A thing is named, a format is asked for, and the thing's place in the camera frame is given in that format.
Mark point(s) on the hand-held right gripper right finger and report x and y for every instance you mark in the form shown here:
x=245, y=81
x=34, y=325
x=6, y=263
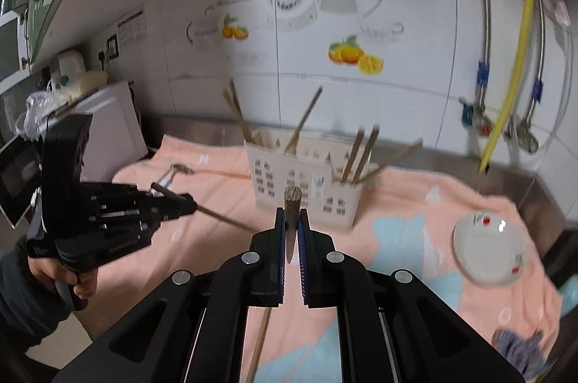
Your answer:
x=303, y=261

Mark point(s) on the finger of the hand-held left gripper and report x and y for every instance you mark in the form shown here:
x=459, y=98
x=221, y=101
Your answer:
x=174, y=200
x=171, y=214

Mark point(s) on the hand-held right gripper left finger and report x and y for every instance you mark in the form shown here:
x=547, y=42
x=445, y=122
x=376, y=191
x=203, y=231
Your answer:
x=281, y=256

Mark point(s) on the single brown chopstick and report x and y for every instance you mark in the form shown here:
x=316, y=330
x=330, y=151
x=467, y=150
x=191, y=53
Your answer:
x=292, y=202
x=260, y=338
x=225, y=218

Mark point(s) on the beige plastic utensil holder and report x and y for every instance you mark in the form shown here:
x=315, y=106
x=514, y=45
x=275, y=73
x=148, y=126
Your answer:
x=271, y=166

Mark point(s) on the bunch of wooden chopsticks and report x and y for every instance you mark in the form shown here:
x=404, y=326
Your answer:
x=309, y=110

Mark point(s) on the person's left forearm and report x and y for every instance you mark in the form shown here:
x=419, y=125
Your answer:
x=27, y=301

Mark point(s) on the person's left hand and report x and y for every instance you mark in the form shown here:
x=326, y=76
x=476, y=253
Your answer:
x=49, y=272

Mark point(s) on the metal slotted spoon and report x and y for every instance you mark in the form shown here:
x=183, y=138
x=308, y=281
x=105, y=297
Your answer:
x=180, y=169

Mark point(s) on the black microwave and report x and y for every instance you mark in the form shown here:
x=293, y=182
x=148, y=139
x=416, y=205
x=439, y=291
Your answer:
x=18, y=180

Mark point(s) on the white countertop appliance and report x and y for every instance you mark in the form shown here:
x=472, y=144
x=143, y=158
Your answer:
x=117, y=130

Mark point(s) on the clear plastic bag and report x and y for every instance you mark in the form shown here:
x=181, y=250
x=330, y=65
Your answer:
x=40, y=107

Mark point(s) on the wooden cutting board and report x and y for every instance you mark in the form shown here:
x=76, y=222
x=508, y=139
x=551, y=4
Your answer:
x=90, y=81

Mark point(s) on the peach printed towel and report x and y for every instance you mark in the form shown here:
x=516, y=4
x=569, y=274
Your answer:
x=406, y=193

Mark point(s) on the white kettle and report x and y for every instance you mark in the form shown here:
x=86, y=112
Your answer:
x=67, y=69

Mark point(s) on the white notice sticker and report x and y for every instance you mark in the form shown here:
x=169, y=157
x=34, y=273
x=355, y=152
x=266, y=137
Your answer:
x=132, y=25

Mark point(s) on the white fruit-print plate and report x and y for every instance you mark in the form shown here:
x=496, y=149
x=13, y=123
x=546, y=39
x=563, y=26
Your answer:
x=487, y=247

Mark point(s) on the grey cloth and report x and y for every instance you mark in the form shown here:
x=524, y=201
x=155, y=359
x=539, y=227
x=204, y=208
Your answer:
x=519, y=349

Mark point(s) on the silver valve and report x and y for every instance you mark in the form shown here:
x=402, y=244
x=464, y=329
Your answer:
x=526, y=137

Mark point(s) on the yellow gas pipe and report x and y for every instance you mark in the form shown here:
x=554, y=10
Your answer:
x=519, y=49

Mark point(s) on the black wall socket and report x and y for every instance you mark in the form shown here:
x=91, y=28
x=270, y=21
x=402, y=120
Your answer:
x=112, y=47

